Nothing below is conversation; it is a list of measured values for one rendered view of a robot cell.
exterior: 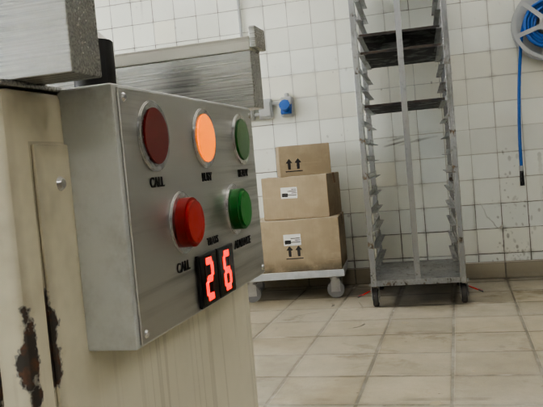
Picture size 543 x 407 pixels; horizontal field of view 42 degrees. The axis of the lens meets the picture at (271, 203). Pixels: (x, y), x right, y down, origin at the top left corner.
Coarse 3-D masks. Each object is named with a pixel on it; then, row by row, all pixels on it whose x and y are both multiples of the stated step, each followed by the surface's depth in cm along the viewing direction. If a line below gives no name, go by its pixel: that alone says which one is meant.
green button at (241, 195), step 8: (232, 192) 52; (240, 192) 52; (232, 200) 52; (240, 200) 52; (248, 200) 53; (232, 208) 52; (240, 208) 52; (248, 208) 53; (232, 216) 52; (240, 216) 52; (248, 216) 53; (240, 224) 52; (248, 224) 53
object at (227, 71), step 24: (168, 48) 62; (192, 48) 61; (216, 48) 61; (240, 48) 60; (264, 48) 62; (120, 72) 63; (144, 72) 63; (168, 72) 62; (192, 72) 62; (216, 72) 61; (240, 72) 61; (192, 96) 62; (216, 96) 61; (240, 96) 61
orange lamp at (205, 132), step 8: (200, 120) 47; (208, 120) 48; (200, 128) 47; (208, 128) 48; (200, 136) 47; (208, 136) 48; (200, 144) 47; (208, 144) 48; (200, 152) 47; (208, 152) 48; (208, 160) 48
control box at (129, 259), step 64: (64, 128) 37; (128, 128) 38; (192, 128) 46; (128, 192) 37; (192, 192) 46; (256, 192) 59; (128, 256) 37; (192, 256) 45; (256, 256) 58; (128, 320) 37
